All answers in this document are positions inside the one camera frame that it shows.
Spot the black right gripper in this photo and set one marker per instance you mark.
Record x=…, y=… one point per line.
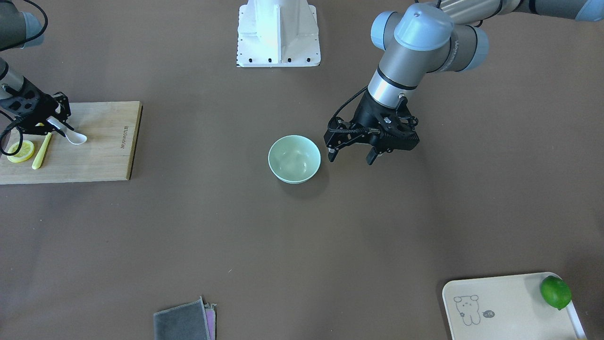
x=53, y=112

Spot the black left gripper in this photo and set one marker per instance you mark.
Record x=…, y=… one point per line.
x=365, y=113

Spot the white ceramic spoon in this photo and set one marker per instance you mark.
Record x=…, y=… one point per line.
x=72, y=136

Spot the green bowl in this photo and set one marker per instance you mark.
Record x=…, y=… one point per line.
x=294, y=159

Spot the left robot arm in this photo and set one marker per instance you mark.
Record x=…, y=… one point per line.
x=430, y=37

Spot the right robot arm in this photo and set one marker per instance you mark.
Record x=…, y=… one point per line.
x=18, y=30

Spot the yellow plastic knife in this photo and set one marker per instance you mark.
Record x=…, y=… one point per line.
x=40, y=156

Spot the bamboo cutting board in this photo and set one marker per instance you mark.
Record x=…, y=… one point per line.
x=112, y=131

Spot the beige tray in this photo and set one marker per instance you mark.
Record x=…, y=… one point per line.
x=507, y=307

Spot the grey folded cloth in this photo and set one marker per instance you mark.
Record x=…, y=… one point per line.
x=191, y=321

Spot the lime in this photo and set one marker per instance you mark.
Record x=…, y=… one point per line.
x=555, y=292

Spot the lemon slice near handle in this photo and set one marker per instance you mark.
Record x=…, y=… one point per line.
x=21, y=154

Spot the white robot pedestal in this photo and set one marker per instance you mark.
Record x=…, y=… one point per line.
x=278, y=34

